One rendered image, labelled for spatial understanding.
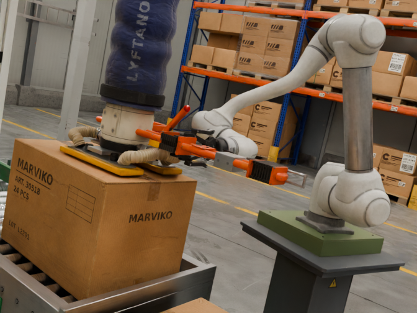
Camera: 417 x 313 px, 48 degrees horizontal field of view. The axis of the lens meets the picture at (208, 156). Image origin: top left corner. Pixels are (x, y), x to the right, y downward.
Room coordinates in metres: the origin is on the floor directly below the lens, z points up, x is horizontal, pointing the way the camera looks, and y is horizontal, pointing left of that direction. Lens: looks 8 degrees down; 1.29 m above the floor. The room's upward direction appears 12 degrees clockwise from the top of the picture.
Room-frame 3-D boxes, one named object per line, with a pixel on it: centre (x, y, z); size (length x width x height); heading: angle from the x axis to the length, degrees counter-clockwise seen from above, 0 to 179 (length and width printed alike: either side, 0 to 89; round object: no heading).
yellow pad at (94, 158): (1.58, 0.36, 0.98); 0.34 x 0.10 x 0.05; 52
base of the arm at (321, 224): (1.94, -0.52, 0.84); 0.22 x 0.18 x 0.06; 28
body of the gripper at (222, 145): (1.62, 0.00, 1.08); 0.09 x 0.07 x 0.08; 143
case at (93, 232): (1.71, 0.38, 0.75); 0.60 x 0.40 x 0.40; 49
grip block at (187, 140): (1.50, 0.11, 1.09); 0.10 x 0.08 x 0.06; 142
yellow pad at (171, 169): (1.73, 0.25, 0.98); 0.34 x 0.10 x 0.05; 52
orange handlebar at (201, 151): (1.63, 0.07, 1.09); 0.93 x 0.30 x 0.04; 52
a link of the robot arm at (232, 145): (1.68, -0.05, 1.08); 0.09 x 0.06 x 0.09; 53
